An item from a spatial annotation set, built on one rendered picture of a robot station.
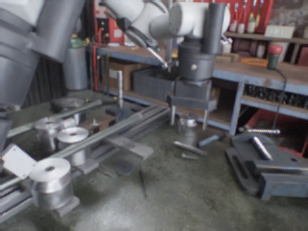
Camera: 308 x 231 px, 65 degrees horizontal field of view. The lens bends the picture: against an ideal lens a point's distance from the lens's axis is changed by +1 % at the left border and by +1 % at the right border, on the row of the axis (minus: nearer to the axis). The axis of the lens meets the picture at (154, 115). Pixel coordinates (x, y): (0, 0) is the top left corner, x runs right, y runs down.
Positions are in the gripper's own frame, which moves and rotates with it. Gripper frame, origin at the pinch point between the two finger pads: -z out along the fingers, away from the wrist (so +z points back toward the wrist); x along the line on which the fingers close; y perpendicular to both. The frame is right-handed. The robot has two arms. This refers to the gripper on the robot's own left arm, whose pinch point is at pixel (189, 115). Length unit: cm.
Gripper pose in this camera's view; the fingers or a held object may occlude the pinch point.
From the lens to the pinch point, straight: 62.2
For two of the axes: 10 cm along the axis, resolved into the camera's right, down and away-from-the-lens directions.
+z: 0.5, -9.1, -4.1
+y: 2.4, -3.9, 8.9
